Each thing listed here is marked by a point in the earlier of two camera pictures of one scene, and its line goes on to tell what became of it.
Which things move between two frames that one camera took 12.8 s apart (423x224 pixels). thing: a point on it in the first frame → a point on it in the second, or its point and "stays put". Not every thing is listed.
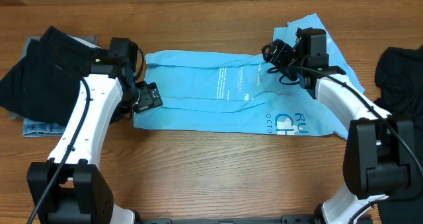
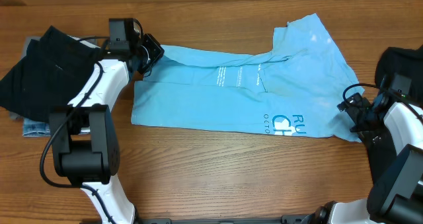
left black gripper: x=151 y=96 → x=157 y=50
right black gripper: x=273 y=52 → x=350 y=106
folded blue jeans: x=34 y=128 stays put
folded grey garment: x=89 y=40 stays put
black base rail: x=287 y=219 stays put
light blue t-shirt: x=209 y=91 stays put
